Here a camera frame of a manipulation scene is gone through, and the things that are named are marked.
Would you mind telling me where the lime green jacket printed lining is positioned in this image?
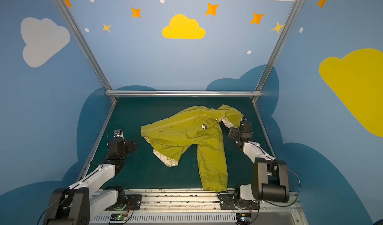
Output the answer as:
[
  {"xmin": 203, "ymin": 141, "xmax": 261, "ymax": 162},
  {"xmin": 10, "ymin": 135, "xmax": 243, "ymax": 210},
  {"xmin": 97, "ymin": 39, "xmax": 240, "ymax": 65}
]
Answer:
[{"xmin": 141, "ymin": 105, "xmax": 243, "ymax": 192}]

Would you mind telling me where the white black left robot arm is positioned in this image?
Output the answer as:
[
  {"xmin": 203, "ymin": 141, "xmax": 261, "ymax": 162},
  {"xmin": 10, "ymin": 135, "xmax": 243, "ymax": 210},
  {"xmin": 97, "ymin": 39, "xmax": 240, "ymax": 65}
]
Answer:
[{"xmin": 40, "ymin": 137, "xmax": 137, "ymax": 225}]

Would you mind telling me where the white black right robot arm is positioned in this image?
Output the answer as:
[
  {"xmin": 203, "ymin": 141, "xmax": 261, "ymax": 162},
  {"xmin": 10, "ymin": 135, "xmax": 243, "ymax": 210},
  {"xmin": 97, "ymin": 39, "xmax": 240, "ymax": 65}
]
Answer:
[{"xmin": 228, "ymin": 118, "xmax": 290, "ymax": 203}]

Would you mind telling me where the left green circuit board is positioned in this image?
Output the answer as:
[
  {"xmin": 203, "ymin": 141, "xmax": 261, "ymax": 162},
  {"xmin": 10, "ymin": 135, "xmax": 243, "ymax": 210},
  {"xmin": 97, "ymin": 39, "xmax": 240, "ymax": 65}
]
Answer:
[{"xmin": 109, "ymin": 214, "xmax": 129, "ymax": 225}]

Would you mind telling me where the green circuit board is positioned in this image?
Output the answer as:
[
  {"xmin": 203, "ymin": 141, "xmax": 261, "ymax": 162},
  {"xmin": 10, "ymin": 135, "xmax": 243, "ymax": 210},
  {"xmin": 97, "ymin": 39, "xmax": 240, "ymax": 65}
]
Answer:
[
  {"xmin": 235, "ymin": 213, "xmax": 252, "ymax": 225},
  {"xmin": 109, "ymin": 214, "xmax": 129, "ymax": 225}
]

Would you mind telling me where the right green circuit board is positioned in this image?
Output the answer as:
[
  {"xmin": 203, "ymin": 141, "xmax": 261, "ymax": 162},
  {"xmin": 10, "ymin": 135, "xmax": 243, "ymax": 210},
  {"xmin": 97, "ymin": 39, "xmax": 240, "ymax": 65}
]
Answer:
[{"xmin": 235, "ymin": 213, "xmax": 252, "ymax": 225}]

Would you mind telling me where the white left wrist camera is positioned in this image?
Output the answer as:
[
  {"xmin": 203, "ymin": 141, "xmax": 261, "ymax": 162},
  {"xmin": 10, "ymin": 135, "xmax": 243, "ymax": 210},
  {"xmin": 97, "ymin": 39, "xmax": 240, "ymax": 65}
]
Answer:
[{"xmin": 113, "ymin": 129, "xmax": 124, "ymax": 139}]

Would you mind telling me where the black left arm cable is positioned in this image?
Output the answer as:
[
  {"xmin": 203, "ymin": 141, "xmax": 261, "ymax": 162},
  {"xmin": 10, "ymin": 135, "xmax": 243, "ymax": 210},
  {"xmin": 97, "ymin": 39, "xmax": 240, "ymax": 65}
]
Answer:
[{"xmin": 89, "ymin": 125, "xmax": 123, "ymax": 169}]

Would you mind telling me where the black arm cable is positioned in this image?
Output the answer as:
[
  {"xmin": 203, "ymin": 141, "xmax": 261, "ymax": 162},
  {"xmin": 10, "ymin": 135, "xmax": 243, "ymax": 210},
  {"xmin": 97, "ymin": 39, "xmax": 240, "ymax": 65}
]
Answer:
[
  {"xmin": 263, "ymin": 166, "xmax": 301, "ymax": 208},
  {"xmin": 89, "ymin": 125, "xmax": 123, "ymax": 169}
]

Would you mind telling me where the aluminium rear frame bar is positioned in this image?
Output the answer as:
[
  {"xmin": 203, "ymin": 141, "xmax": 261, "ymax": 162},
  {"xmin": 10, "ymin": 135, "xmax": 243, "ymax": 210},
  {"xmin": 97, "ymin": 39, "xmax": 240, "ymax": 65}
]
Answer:
[{"xmin": 106, "ymin": 90, "xmax": 262, "ymax": 97}]

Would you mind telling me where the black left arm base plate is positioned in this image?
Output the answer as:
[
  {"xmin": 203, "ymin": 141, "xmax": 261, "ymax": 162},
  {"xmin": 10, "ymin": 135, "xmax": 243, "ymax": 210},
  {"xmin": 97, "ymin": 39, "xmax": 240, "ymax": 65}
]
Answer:
[{"xmin": 105, "ymin": 194, "xmax": 142, "ymax": 211}]

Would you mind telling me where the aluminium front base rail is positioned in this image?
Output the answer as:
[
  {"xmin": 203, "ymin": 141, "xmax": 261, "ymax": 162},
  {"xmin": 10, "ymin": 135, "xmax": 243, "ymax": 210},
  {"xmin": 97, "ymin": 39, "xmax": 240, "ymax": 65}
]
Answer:
[{"xmin": 89, "ymin": 189, "xmax": 308, "ymax": 225}]

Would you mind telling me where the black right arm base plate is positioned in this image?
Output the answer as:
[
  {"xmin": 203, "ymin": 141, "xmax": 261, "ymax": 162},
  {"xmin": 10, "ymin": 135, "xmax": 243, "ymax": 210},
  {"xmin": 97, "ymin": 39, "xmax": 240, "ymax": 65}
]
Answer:
[{"xmin": 217, "ymin": 192, "xmax": 260, "ymax": 211}]

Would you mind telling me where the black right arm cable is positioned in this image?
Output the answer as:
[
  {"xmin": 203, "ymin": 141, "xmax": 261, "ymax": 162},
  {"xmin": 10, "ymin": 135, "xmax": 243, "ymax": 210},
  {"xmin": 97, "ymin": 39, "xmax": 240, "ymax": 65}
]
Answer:
[{"xmin": 263, "ymin": 166, "xmax": 301, "ymax": 208}]

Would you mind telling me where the aluminium right frame post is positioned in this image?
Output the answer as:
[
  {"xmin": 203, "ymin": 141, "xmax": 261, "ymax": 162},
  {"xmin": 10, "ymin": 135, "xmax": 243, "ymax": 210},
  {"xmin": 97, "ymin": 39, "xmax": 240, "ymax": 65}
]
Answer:
[{"xmin": 252, "ymin": 0, "xmax": 305, "ymax": 106}]

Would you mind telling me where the aluminium frame post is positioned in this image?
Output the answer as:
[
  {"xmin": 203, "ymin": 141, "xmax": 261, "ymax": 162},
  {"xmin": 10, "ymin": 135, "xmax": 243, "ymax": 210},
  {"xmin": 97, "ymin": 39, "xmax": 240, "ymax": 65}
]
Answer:
[
  {"xmin": 252, "ymin": 0, "xmax": 305, "ymax": 106},
  {"xmin": 53, "ymin": 0, "xmax": 113, "ymax": 91}
]

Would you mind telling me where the aluminium left frame post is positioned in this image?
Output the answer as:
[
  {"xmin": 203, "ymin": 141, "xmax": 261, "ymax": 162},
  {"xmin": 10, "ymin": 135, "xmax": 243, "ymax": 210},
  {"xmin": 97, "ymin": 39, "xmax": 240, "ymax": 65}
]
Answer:
[{"xmin": 53, "ymin": 0, "xmax": 113, "ymax": 91}]

